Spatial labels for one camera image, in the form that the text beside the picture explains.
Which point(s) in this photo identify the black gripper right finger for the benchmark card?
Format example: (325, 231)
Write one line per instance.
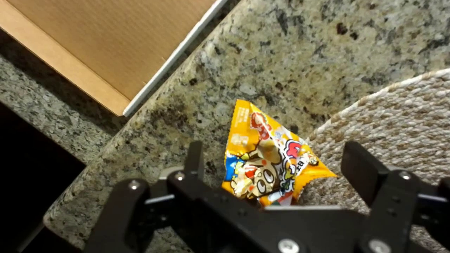
(391, 205)

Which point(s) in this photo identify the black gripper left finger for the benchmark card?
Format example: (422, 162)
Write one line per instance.
(124, 211)

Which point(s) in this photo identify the yellow printed snack packet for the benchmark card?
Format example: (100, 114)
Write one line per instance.
(262, 155)

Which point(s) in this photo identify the flat brown cardboard box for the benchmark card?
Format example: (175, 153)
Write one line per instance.
(117, 42)

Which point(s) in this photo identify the round woven placemat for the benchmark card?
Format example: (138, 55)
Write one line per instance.
(403, 127)

